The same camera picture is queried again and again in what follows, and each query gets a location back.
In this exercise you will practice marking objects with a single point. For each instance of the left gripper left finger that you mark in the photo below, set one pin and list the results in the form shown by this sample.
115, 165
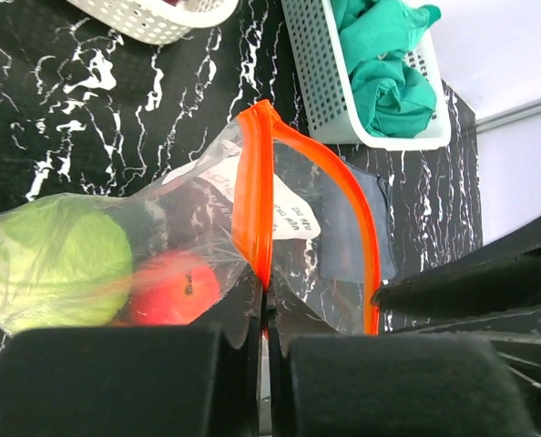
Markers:
219, 365

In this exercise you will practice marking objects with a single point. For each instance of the clear zip top bag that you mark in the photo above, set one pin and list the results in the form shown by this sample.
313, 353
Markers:
252, 200

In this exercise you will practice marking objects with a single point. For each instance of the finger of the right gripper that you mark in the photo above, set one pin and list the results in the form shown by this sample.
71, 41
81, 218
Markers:
451, 292
516, 336

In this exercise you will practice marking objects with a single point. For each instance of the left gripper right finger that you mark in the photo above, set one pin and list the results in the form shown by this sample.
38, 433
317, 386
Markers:
287, 317

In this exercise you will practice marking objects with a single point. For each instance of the pale green fake cabbage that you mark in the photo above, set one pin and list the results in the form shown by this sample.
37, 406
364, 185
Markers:
63, 262

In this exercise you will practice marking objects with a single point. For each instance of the red fake peach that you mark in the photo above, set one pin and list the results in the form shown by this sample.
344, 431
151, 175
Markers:
173, 288

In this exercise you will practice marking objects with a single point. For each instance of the grey folded towel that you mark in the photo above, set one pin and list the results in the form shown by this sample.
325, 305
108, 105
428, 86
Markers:
341, 243

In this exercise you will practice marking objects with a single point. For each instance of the black marble pattern mat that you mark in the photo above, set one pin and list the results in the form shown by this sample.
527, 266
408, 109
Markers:
84, 109

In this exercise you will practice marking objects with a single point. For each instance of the green cloth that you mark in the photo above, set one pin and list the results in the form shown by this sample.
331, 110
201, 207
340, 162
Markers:
392, 99

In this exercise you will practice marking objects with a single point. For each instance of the dark red fake apple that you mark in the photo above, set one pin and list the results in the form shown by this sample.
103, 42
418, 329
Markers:
185, 4

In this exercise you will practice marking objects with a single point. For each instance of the white oval perforated basket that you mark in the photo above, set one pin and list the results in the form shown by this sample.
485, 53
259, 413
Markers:
155, 22

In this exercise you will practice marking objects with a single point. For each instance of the white rectangular plastic basket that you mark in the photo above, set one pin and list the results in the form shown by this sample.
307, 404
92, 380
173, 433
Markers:
326, 88

